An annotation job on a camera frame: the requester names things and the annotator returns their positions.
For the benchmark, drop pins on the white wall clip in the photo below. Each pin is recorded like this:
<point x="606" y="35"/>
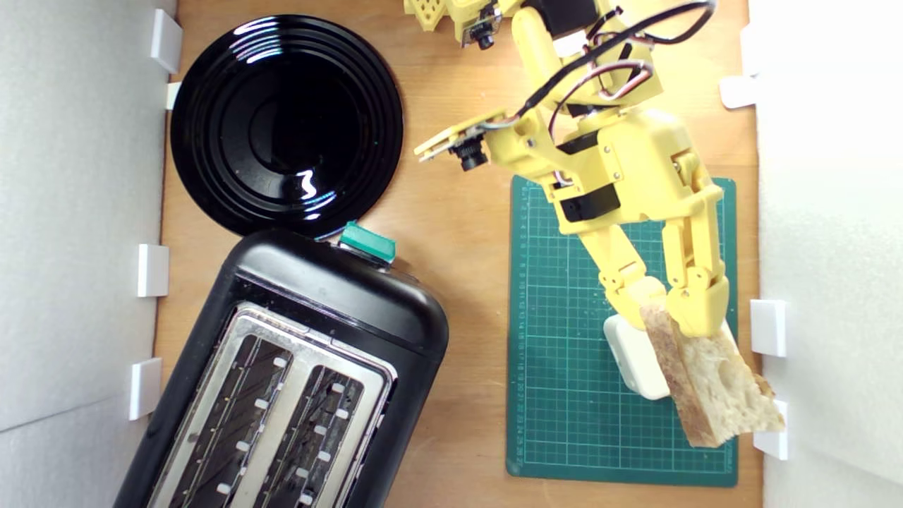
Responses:
<point x="173" y="95"/>
<point x="748" y="49"/>
<point x="166" y="41"/>
<point x="153" y="270"/>
<point x="772" y="441"/>
<point x="769" y="328"/>
<point x="737" y="92"/>
<point x="145" y="388"/>

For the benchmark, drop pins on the black round plate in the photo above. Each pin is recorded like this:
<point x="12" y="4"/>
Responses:
<point x="282" y="127"/>

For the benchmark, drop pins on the green toaster lever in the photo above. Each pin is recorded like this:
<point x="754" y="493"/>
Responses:
<point x="367" y="241"/>

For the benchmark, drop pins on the yellow bracket with black camera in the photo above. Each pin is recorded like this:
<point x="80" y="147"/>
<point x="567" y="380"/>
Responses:
<point x="483" y="32"/>

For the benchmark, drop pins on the green cutting mat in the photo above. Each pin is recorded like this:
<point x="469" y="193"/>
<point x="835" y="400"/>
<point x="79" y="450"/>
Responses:
<point x="564" y="423"/>

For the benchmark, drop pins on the white plastic block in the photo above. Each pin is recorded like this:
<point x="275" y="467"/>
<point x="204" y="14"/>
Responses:
<point x="631" y="360"/>

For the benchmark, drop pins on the yellow plate wrist camera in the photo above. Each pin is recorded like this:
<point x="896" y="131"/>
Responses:
<point x="451" y="141"/>

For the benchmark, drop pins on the black two-slot toaster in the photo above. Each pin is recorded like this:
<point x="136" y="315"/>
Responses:
<point x="338" y="296"/>

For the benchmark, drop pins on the brown bread slice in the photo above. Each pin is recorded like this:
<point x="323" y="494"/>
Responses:
<point x="712" y="388"/>

